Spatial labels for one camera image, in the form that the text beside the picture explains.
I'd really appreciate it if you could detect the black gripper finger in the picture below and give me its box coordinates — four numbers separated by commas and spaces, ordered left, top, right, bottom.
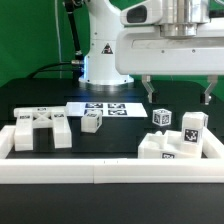
141, 75, 156, 103
200, 75, 218, 105

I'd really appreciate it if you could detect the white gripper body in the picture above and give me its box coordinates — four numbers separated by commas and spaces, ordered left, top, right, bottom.
115, 24, 224, 75

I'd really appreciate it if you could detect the white chair backrest part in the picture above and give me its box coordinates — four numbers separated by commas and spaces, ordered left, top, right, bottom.
14, 106, 72, 151

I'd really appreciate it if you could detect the white sheet with tags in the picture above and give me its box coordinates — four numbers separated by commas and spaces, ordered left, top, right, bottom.
66, 102, 147, 117

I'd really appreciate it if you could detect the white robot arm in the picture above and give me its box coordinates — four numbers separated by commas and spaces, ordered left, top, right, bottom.
80, 0, 224, 103

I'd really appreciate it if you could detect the black cable on stand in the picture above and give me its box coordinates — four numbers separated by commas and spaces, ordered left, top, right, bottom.
25, 0, 88, 80

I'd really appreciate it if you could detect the white U-shaped border fence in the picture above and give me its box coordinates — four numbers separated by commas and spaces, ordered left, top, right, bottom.
0, 125, 224, 184

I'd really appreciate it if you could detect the white chair seat part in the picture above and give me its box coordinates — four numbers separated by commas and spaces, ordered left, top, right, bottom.
138, 130, 202, 159

